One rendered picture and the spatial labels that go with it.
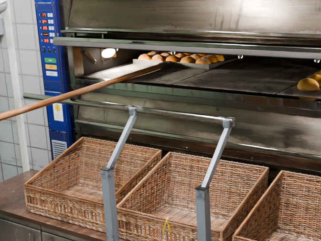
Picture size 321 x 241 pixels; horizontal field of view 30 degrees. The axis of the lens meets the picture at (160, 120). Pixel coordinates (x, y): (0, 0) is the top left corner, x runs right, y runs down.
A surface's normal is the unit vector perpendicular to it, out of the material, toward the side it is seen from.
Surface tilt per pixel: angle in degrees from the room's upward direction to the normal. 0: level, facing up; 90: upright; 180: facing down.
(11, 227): 90
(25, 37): 90
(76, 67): 90
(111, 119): 70
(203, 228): 90
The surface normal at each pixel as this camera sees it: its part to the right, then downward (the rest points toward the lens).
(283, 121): -0.56, -0.09
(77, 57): 0.81, 0.11
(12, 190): -0.06, -0.96
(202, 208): -0.58, 0.25
